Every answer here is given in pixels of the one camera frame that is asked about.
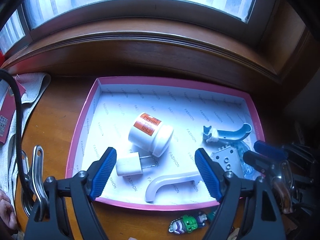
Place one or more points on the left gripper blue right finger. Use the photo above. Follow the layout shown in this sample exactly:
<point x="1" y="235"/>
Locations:
<point x="211" y="173"/>

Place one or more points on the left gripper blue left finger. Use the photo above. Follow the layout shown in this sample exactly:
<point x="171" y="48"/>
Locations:
<point x="99" y="172"/>

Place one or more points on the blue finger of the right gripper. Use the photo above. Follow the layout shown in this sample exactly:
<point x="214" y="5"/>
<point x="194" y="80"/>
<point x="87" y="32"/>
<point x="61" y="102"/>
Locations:
<point x="269" y="151"/>
<point x="258" y="161"/>

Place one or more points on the green cartoon keychain figure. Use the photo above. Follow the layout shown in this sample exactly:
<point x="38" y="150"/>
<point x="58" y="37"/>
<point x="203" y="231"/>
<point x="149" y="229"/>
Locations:
<point x="188" y="223"/>

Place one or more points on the person's hand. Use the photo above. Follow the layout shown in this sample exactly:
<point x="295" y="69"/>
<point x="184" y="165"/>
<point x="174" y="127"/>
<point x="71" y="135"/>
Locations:
<point x="8" y="215"/>

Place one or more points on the clear round plastic lid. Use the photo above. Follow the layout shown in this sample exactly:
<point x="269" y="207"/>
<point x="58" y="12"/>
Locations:
<point x="248" y="171"/>

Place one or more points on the white plug adapter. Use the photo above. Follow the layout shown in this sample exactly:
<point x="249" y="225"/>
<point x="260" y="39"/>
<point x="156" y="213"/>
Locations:
<point x="131" y="163"/>

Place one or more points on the grey perforated plastic block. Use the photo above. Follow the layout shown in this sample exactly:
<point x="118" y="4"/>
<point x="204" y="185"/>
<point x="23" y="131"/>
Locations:
<point x="229" y="160"/>

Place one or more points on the blue curved plastic hook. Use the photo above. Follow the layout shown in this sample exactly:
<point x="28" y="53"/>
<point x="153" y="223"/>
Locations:
<point x="212" y="134"/>

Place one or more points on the white jar orange label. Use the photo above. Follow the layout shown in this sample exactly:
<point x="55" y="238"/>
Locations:
<point x="150" y="134"/>

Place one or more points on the pink shallow cardboard box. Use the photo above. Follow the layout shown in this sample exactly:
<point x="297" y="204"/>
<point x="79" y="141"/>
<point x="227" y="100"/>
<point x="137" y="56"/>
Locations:
<point x="109" y="111"/>

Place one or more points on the metal clip left wrist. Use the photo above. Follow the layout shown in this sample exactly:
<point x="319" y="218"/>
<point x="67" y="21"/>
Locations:
<point x="34" y="181"/>

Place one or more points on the red booklet package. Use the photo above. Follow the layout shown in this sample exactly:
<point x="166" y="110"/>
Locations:
<point x="8" y="108"/>

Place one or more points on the white curved plastic handle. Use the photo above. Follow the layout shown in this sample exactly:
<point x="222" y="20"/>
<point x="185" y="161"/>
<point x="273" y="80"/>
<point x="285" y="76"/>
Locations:
<point x="157" y="183"/>

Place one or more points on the wooden window frame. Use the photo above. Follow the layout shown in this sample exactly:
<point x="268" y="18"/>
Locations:
<point x="241" y="43"/>

